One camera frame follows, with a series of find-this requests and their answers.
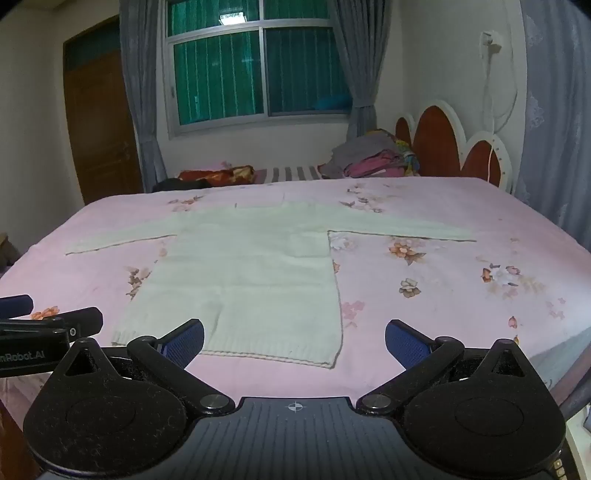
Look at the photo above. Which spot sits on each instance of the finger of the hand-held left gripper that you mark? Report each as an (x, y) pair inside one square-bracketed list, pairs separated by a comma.
[(85, 321), (16, 306)]

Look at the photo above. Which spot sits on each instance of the pile of colourful clothes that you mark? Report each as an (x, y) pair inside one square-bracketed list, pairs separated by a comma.
[(364, 159)]

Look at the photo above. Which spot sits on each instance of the grey window curtain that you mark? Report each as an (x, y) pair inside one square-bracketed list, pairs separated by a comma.
[(143, 92), (362, 69)]

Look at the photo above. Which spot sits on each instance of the pink floral bedsheet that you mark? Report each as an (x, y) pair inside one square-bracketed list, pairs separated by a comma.
[(438, 300)]

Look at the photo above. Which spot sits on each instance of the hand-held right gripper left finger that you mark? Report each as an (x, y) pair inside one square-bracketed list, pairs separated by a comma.
[(184, 344)]

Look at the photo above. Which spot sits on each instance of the white and red headboard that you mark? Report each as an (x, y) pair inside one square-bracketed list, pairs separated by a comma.
[(434, 138)]

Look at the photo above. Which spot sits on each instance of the white towel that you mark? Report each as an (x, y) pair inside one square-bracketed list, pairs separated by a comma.
[(258, 277)]

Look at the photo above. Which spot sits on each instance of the black cloth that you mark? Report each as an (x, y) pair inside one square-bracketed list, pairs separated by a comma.
[(178, 184)]

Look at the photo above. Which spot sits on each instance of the brown wooden door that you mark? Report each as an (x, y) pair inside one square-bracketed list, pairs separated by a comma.
[(99, 129)]

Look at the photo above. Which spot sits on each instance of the lavender patterned curtain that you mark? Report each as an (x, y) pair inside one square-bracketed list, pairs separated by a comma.
[(558, 115)]

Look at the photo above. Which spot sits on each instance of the window with green panes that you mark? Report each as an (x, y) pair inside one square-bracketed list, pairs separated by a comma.
[(217, 83)]

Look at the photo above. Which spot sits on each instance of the grey striped bedding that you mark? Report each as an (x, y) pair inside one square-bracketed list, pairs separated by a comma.
[(291, 173)]

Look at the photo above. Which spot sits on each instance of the white wall socket with plug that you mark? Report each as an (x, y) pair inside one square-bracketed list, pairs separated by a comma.
[(490, 44)]

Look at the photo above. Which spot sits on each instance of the red floral blanket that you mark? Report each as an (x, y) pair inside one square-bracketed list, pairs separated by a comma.
[(217, 175)]

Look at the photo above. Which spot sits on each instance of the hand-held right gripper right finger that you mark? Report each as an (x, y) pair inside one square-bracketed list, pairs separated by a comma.
[(406, 344)]

